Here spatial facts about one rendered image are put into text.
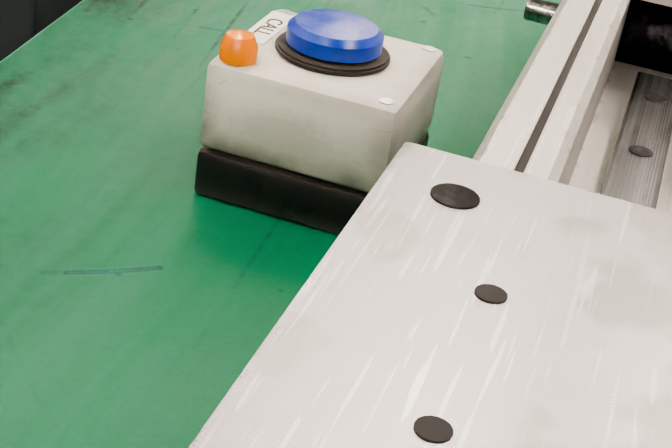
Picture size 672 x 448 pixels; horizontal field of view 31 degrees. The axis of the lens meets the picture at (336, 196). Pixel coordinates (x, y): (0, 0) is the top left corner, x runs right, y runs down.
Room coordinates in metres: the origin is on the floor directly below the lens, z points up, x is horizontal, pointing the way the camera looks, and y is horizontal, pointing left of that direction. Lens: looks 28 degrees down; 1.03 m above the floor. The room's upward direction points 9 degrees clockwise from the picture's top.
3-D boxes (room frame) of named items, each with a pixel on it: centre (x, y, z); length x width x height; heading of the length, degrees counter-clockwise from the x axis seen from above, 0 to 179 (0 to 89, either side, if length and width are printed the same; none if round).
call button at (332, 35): (0.47, 0.01, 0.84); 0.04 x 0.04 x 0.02
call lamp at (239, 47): (0.45, 0.05, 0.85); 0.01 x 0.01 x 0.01
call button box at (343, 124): (0.47, 0.00, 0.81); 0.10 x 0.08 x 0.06; 76
